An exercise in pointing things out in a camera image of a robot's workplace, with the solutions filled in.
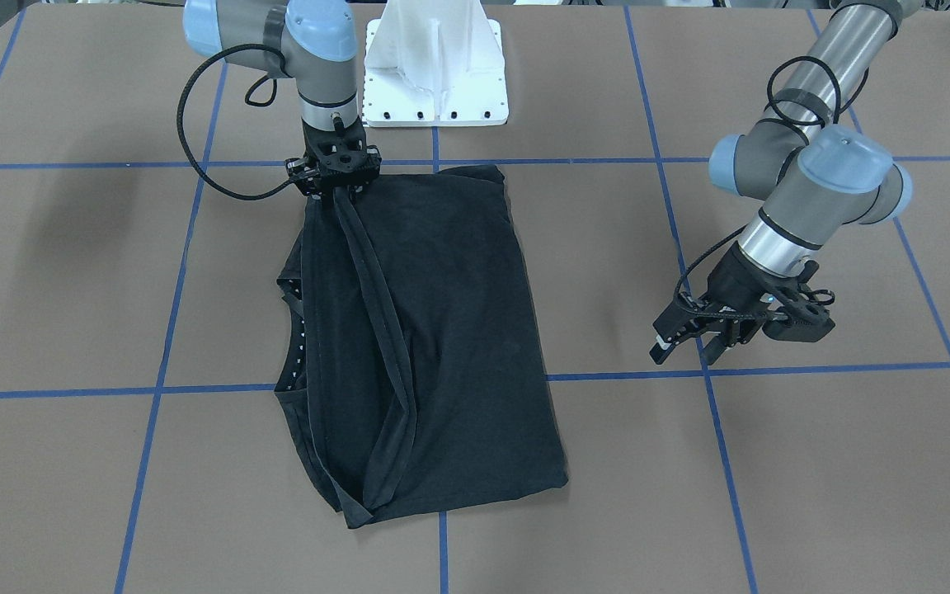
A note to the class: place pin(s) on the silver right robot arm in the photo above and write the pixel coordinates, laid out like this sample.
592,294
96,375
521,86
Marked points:
313,43

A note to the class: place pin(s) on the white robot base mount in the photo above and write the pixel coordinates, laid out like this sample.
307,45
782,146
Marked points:
433,63

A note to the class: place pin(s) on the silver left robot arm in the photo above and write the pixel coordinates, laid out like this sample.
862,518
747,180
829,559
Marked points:
812,176

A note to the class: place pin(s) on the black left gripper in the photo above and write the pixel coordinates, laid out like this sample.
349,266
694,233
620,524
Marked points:
731,282

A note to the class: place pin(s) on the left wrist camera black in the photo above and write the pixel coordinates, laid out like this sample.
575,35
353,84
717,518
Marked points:
802,314

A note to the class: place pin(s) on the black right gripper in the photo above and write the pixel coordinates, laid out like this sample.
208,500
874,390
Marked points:
300,174

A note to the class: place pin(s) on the black graphic t-shirt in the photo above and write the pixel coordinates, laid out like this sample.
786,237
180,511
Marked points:
414,378

